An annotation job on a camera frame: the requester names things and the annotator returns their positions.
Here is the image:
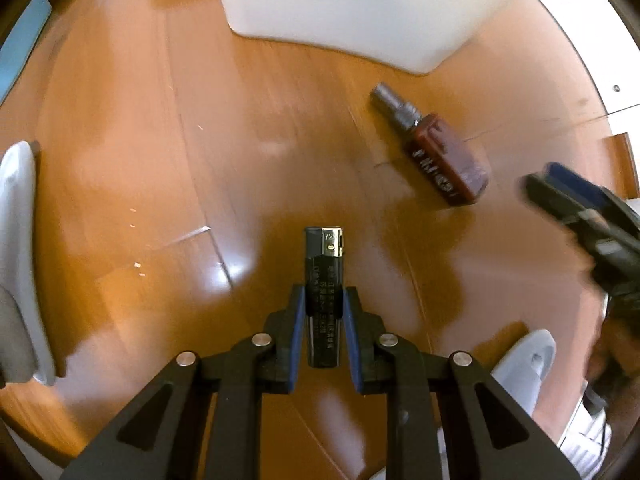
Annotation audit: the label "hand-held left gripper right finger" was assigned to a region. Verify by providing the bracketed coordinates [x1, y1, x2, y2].
[343, 286, 583, 480]

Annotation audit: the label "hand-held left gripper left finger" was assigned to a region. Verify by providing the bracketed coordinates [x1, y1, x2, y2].
[62, 284, 307, 480]

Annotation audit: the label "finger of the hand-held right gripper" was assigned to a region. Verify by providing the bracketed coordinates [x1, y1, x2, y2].
[524, 161, 608, 233]

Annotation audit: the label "black lighter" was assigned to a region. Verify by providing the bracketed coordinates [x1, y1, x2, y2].
[304, 226, 346, 369]

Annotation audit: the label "white door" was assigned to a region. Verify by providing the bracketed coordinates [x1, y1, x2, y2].
[530, 0, 640, 117]

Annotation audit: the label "striped trousers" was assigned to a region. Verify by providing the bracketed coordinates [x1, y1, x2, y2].
[554, 394, 622, 480]

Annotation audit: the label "cream white furniture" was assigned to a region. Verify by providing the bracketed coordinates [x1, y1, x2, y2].
[210, 0, 538, 76]

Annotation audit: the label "blue board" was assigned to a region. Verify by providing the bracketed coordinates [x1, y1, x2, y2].
[0, 0, 53, 107]

